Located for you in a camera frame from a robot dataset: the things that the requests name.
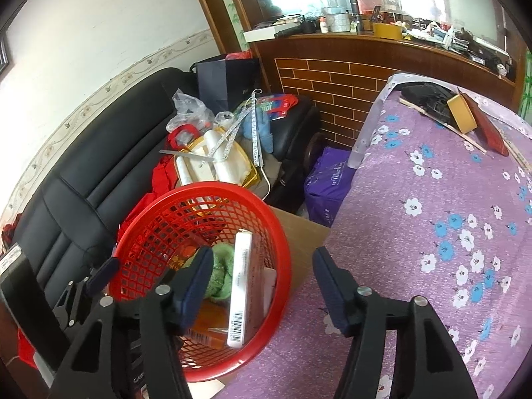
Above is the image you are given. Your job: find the wooden brick counter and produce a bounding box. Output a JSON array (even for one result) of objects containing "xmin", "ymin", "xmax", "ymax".
[{"xmin": 250, "ymin": 33, "xmax": 525, "ymax": 149}]

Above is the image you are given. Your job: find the purple floral tablecloth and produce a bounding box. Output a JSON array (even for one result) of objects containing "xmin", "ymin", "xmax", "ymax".
[{"xmin": 325, "ymin": 73, "xmax": 531, "ymax": 398}]

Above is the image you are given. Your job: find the white medicine box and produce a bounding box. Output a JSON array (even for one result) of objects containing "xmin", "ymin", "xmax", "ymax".
[{"xmin": 226, "ymin": 229, "xmax": 277, "ymax": 348}]

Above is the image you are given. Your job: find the red cloth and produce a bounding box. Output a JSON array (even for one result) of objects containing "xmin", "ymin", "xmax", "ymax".
[{"xmin": 117, "ymin": 156, "xmax": 179, "ymax": 240}]

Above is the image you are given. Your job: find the red plastic basket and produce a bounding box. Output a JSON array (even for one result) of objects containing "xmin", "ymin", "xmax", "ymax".
[{"xmin": 108, "ymin": 182, "xmax": 291, "ymax": 382}]

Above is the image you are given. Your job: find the dark blue paper bag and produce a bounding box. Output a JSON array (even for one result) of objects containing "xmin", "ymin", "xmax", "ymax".
[{"xmin": 190, "ymin": 54, "xmax": 260, "ymax": 114}]

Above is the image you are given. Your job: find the yellow box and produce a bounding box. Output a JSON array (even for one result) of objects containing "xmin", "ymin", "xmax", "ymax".
[{"xmin": 447, "ymin": 95, "xmax": 477, "ymax": 134}]

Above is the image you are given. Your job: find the green knitted cloth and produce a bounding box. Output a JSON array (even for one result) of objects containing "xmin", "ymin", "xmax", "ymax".
[{"xmin": 204, "ymin": 242, "xmax": 234, "ymax": 304}]

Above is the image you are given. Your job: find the orange box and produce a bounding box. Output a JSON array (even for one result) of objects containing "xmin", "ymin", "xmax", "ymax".
[{"xmin": 185, "ymin": 299, "xmax": 229, "ymax": 349}]

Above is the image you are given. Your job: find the black leather sofa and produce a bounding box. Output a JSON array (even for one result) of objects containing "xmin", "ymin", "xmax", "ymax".
[{"xmin": 0, "ymin": 66, "xmax": 321, "ymax": 399}]

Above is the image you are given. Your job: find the wooden chopstick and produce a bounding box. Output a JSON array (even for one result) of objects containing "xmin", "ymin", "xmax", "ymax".
[{"xmin": 399, "ymin": 97, "xmax": 487, "ymax": 154}]

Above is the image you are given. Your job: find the purple shopping bag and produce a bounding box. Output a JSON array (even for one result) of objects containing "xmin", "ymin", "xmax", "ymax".
[{"xmin": 304, "ymin": 147, "xmax": 355, "ymax": 227}]

